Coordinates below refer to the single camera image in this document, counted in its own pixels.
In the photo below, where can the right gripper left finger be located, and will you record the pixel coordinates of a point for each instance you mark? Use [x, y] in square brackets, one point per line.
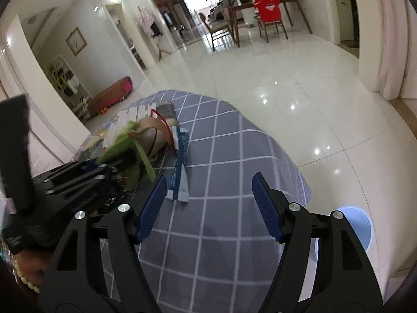
[75, 280]

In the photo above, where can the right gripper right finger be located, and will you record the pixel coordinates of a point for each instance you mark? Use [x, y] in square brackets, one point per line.
[323, 267]

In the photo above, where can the green shredded wrapper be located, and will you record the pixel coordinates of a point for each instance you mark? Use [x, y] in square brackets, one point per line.
[128, 146]

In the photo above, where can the brown paper bag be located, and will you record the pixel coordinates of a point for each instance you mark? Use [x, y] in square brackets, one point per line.
[156, 131]

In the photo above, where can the light blue trash bin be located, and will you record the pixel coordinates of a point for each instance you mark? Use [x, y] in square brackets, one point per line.
[361, 224]

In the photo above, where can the person's left hand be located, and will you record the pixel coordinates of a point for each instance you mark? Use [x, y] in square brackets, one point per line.
[30, 267]

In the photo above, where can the white shelf rack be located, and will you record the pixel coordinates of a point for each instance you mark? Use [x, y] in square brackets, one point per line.
[70, 88]

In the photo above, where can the red upholstered bench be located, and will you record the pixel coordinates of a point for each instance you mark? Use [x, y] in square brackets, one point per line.
[110, 96]

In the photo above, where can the grey checked tablecloth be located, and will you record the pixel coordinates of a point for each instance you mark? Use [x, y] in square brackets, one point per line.
[212, 253]

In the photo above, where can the white coat rack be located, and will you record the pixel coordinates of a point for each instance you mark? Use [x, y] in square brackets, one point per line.
[148, 24]

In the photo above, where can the wooden dining chair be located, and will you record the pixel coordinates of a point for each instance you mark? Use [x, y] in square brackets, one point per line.
[217, 29]

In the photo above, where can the chair with red cover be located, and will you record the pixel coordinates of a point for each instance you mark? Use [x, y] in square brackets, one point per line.
[269, 15]

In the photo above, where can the wooden dining table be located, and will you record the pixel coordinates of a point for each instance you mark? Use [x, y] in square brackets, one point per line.
[248, 5]

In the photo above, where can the framed wall picture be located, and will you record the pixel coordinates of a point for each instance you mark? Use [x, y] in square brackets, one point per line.
[76, 41]

